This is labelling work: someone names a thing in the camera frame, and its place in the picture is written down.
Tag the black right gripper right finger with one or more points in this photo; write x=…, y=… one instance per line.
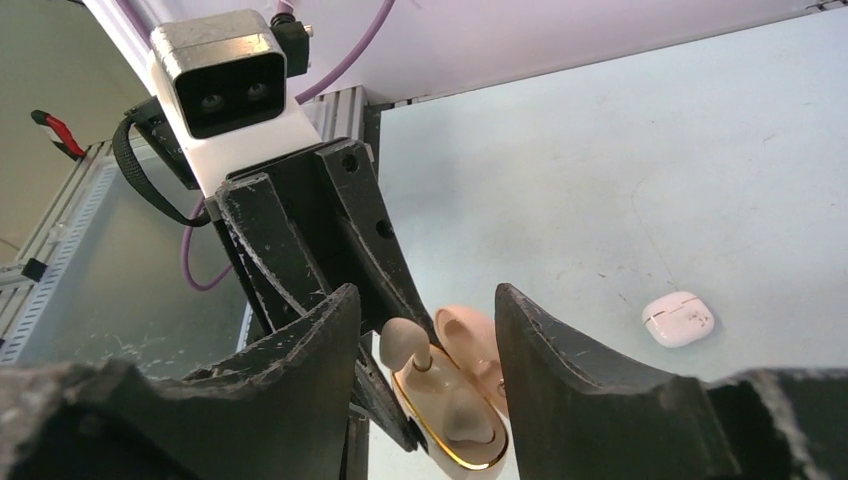
x=581, y=410

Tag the white charging case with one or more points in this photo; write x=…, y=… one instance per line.
x=678, y=319

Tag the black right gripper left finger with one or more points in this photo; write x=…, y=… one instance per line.
x=76, y=421

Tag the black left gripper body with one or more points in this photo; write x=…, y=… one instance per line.
x=298, y=218

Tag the pink charging case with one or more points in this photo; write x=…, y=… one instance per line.
x=466, y=355

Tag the beige earbud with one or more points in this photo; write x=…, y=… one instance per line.
x=463, y=419
x=401, y=341

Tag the grey slotted cable duct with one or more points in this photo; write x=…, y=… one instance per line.
x=25, y=308

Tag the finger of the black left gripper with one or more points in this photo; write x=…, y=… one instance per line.
x=281, y=272
x=369, y=254

